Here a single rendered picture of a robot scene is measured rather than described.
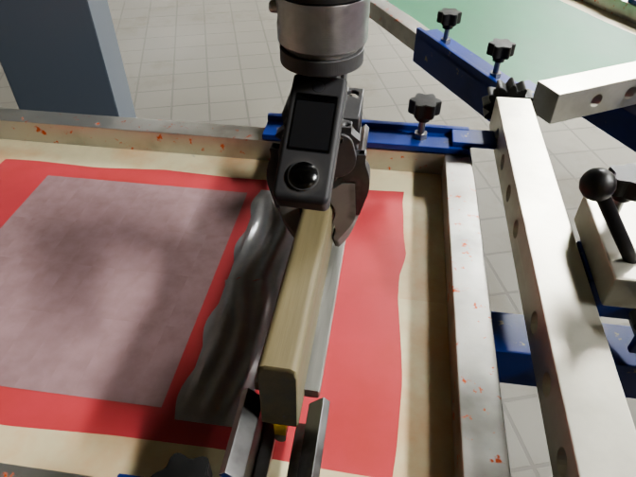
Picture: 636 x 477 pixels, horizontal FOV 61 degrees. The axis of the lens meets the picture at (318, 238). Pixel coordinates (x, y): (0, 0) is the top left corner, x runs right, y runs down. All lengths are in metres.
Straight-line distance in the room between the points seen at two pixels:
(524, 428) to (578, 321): 1.20
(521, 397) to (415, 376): 1.22
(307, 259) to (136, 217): 0.34
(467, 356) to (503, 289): 1.51
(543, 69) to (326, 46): 0.80
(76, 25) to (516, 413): 1.46
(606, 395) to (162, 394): 0.39
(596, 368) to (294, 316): 0.25
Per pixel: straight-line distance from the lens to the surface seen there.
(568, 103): 0.92
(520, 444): 1.69
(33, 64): 1.17
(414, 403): 0.54
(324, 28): 0.44
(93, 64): 1.15
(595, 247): 0.58
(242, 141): 0.83
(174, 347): 0.59
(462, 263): 0.63
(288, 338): 0.41
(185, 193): 0.78
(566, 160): 2.82
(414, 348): 0.58
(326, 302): 0.53
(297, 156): 0.44
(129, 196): 0.80
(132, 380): 0.58
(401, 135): 0.81
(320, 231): 0.50
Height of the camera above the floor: 1.41
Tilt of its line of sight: 42 degrees down
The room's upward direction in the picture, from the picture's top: straight up
